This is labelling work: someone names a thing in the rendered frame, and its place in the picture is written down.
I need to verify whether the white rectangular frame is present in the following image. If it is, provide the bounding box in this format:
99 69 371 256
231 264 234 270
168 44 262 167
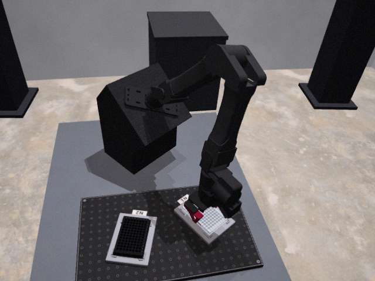
105 213 157 267

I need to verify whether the white label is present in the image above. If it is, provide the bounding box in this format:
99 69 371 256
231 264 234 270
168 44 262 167
177 195 189 204
132 210 147 215

